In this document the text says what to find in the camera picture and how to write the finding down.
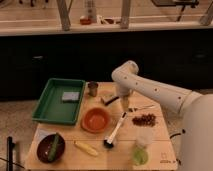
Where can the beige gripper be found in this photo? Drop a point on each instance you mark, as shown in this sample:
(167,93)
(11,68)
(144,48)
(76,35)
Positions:
(124,103)

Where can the wooden black whiteboard eraser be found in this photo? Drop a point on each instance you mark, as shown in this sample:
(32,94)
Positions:
(108,99)

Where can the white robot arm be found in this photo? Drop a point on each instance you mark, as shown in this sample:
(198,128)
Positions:
(196,149)

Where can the red orange bowl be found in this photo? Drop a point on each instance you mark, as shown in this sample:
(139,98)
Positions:
(95,120)

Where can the dark brown bowl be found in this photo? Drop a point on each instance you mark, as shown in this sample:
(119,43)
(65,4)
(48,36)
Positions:
(45,145)

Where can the small metal cup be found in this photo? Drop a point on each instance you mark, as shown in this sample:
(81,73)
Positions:
(93,88)

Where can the grey sponge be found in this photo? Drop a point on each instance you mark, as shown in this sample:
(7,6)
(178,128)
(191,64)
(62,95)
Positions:
(70,96)

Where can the yellow corn cob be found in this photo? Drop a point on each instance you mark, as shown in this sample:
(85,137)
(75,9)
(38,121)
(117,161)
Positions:
(86,148)

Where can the green plastic tray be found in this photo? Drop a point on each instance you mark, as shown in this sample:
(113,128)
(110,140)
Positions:
(51,109)

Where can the green cucumber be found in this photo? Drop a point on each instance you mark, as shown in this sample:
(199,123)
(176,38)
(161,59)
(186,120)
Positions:
(53,149)

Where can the red object on shelf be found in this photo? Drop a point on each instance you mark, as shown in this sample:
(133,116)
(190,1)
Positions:
(85,21)

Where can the black stand at left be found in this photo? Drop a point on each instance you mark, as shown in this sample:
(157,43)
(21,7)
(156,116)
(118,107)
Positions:
(10,146)

